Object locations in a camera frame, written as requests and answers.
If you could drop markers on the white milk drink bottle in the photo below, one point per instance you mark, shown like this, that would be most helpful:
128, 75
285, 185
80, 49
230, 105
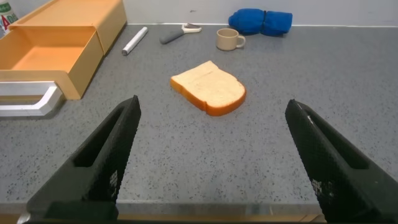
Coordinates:
7, 18

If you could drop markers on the yellow drawer cabinet housing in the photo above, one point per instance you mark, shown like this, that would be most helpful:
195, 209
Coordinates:
77, 14

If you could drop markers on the rolled blue cloth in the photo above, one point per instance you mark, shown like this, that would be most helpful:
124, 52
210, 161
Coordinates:
261, 21

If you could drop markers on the beige cup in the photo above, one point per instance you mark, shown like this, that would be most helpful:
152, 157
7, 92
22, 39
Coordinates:
227, 40

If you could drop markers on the white bread slice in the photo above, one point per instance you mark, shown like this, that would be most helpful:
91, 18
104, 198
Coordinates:
211, 88

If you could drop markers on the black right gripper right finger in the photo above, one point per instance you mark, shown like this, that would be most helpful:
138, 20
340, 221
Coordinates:
335, 168

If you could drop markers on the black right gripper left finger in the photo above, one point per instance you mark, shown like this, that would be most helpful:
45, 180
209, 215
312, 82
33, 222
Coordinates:
105, 161

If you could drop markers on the white marker pen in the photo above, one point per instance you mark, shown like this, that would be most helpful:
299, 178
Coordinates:
134, 41

